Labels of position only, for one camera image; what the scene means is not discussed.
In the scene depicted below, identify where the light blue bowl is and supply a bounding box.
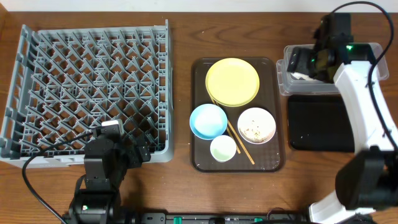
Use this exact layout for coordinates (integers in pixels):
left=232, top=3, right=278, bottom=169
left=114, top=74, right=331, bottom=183
left=189, top=104, right=228, bottom=140

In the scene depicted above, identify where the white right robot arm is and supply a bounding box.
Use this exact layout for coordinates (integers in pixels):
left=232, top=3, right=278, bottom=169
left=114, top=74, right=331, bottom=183
left=284, top=43, right=397, bottom=223

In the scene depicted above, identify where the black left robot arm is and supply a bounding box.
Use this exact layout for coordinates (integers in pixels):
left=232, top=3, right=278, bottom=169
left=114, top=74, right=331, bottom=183
left=63, top=134, right=151, bottom=224

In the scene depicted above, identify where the clear plastic waste bin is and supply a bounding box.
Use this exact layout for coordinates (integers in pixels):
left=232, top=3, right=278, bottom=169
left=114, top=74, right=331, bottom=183
left=277, top=42, right=389, bottom=96

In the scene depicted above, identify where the black waste tray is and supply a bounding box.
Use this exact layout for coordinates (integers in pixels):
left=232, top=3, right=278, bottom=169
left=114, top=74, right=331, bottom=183
left=287, top=95, right=354, bottom=152

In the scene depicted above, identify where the grey plastic dishwasher rack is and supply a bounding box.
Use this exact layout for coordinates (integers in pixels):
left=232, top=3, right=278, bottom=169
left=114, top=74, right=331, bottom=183
left=1, top=24, right=174, bottom=168

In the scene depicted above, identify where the crumpled white tissue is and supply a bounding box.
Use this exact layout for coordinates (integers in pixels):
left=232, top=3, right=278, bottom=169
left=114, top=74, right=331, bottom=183
left=291, top=72, right=315, bottom=82

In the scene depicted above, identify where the small pale green cup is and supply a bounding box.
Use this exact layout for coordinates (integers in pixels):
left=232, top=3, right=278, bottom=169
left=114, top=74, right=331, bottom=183
left=210, top=135, right=236, bottom=162

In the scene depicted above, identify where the yellow plate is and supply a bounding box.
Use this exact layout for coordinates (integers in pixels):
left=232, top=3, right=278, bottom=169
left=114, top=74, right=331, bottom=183
left=205, top=58, right=260, bottom=107

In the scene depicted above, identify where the wooden chopstick with pattern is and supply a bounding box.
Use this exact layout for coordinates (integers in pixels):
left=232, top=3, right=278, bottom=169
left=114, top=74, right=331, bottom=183
left=227, top=119, right=255, bottom=165

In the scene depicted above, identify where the dark brown serving tray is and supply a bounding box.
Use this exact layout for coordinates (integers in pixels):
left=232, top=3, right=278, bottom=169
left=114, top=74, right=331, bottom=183
left=190, top=57, right=285, bottom=172

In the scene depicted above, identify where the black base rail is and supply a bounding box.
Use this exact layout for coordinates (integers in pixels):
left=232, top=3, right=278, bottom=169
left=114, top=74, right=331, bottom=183
left=140, top=213, right=310, bottom=224

